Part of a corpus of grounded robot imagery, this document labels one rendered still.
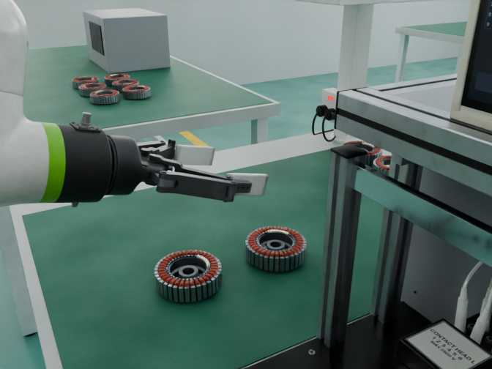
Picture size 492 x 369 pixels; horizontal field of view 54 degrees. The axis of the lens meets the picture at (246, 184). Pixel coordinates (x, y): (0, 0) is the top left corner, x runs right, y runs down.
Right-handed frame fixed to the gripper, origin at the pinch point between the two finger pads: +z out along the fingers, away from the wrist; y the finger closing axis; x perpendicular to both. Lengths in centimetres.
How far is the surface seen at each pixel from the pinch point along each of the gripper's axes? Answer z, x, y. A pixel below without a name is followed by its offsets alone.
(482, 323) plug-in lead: 3.4, 2.9, -38.8
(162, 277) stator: -5.0, 20.3, 5.0
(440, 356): -1.9, 5.6, -38.3
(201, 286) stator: -0.5, 19.9, 0.3
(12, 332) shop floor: 2, 100, 109
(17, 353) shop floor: 1, 100, 96
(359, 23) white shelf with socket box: 63, -32, 38
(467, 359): -0.3, 5.1, -40.0
